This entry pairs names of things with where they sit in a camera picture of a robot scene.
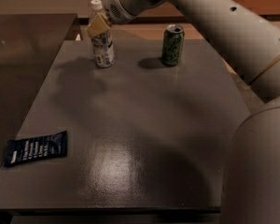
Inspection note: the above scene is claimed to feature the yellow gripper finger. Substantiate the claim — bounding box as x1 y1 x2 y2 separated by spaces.
86 12 112 37

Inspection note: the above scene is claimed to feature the clear plastic water bottle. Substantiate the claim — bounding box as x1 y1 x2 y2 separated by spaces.
89 0 115 68

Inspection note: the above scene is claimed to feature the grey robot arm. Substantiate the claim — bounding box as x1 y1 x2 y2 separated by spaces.
87 0 280 224

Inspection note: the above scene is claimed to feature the green soda can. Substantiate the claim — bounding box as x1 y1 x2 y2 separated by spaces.
161 24 185 66

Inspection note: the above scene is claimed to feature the dark blue snack packet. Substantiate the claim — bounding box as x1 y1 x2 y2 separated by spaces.
4 131 67 167

